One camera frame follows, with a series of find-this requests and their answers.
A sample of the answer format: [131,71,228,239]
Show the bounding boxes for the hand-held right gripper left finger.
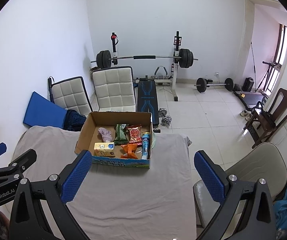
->
[10,149,93,240]

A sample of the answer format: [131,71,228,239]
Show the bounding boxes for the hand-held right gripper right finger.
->
[194,150,276,240]

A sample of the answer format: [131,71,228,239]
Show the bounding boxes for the yellow milk carton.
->
[94,142,115,157]

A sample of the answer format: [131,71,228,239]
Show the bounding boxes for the pink cloth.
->
[98,127,114,143]

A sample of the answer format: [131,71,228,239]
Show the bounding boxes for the cardboard box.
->
[74,112,154,169]

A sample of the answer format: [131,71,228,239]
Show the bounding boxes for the orange snack packet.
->
[120,144,140,159]

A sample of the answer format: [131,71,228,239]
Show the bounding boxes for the green snack packet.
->
[113,124,129,144]

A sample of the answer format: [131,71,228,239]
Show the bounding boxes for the blue white tube packet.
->
[141,133,151,160]

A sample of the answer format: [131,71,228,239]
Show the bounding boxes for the red snack packet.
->
[126,125,142,144]

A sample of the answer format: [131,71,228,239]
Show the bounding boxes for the person's left forearm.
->
[0,210,11,240]

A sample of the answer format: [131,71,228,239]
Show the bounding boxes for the beige plastic chair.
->
[193,142,287,230]

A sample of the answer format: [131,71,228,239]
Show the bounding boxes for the blue foam mat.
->
[23,91,69,130]

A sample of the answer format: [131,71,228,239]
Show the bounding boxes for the dark blue cloth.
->
[63,109,87,132]

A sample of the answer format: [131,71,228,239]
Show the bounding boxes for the white padded chair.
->
[91,66,137,113]
[49,76,93,117]

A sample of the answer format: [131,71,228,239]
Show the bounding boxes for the black treadmill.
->
[235,61,281,109]

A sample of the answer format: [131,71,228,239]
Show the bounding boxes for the short barbell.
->
[194,77,234,94]

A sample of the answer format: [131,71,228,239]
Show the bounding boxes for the black weight bench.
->
[136,80,159,126]

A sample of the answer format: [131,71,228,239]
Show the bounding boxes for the white barbell rack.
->
[110,31,184,103]

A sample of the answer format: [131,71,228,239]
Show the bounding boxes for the long barbell with black plates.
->
[91,48,199,69]

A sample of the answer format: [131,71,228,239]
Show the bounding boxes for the black pole stand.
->
[250,41,258,90]

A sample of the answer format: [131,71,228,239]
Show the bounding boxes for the black handle bar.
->
[48,77,55,103]

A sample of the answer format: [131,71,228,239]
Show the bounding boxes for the black strap bag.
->
[255,101,276,128]

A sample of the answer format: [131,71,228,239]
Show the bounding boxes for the window frame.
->
[269,24,287,93]

